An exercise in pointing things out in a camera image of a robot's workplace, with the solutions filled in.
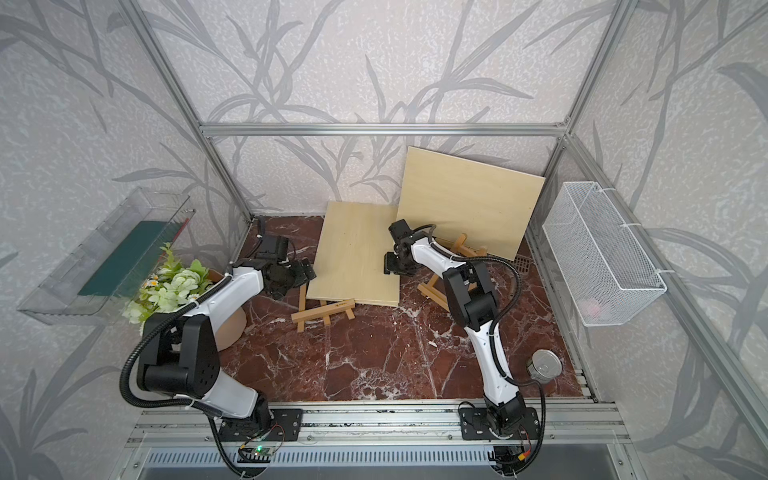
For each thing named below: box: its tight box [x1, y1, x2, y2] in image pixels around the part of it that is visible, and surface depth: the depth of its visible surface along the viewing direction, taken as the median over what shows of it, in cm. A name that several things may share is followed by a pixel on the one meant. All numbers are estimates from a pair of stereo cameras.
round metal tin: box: [527, 349, 562, 384], surface depth 80 cm
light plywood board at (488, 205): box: [397, 146, 546, 261], surface depth 96 cm
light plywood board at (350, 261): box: [306, 201, 400, 307], surface depth 106 cm
